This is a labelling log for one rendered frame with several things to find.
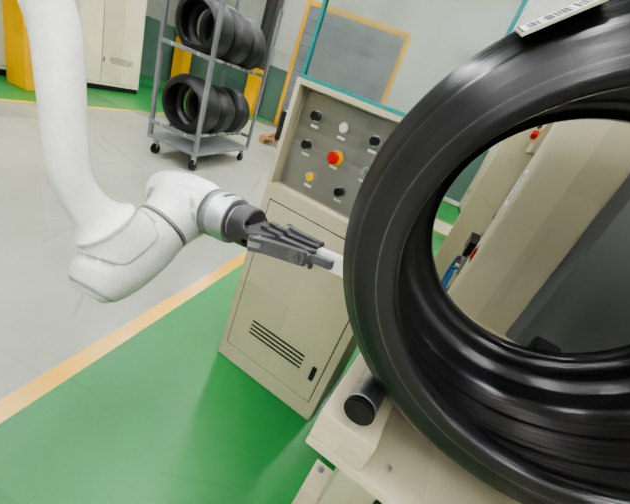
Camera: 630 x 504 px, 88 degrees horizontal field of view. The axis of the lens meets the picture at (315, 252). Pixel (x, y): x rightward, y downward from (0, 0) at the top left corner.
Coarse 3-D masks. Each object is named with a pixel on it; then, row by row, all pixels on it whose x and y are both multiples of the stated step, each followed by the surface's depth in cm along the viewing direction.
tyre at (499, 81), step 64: (512, 64) 28; (576, 64) 26; (448, 128) 31; (512, 128) 51; (384, 192) 36; (384, 256) 37; (384, 320) 39; (448, 320) 62; (384, 384) 42; (448, 384) 55; (512, 384) 58; (576, 384) 55; (448, 448) 40; (512, 448) 47; (576, 448) 46
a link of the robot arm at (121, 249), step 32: (32, 0) 40; (64, 0) 42; (32, 32) 42; (64, 32) 43; (32, 64) 43; (64, 64) 43; (64, 96) 44; (64, 128) 44; (64, 160) 45; (64, 192) 46; (96, 192) 49; (96, 224) 49; (128, 224) 51; (160, 224) 56; (96, 256) 50; (128, 256) 51; (160, 256) 56; (96, 288) 50; (128, 288) 53
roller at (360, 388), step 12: (360, 384) 47; (372, 384) 47; (348, 396) 46; (360, 396) 45; (372, 396) 45; (384, 396) 48; (348, 408) 45; (360, 408) 44; (372, 408) 44; (360, 420) 45; (372, 420) 44
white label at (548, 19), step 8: (584, 0) 26; (592, 0) 25; (600, 0) 24; (560, 8) 28; (568, 8) 27; (576, 8) 25; (584, 8) 25; (544, 16) 28; (552, 16) 27; (560, 16) 26; (568, 16) 25; (528, 24) 28; (536, 24) 27; (544, 24) 26; (520, 32) 27; (528, 32) 27
